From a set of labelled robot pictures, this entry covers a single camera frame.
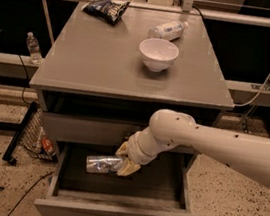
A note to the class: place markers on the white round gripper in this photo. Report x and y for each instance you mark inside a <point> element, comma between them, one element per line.
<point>134,148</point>

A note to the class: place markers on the silver blue redbull can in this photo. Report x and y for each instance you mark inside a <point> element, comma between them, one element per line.
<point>103,164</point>

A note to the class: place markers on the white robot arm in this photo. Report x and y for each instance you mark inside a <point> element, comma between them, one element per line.
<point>167,129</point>

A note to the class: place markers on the closed grey upper drawer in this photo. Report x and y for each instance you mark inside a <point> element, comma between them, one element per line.
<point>86,130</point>

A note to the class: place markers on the open grey middle drawer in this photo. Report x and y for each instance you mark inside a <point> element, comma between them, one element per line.
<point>157,189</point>

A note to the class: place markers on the grey wooden drawer cabinet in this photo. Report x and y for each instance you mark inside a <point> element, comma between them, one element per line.
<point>94,70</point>

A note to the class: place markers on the orange item in basket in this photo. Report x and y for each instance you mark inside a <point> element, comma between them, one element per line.
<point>47,146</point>

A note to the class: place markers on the white bowl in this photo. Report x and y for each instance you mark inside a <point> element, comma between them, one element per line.
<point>158,54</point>

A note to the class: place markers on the standing water bottle on ledge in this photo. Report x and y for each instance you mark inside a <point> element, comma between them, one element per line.
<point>34,49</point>

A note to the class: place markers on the lying clear water bottle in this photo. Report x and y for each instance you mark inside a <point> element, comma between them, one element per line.
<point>168,31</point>

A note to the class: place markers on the dark blue chip bag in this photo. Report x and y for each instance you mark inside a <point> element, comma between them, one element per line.
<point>107,10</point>

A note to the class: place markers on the black wire mesh basket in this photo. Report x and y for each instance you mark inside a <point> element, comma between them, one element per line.
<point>29,136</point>

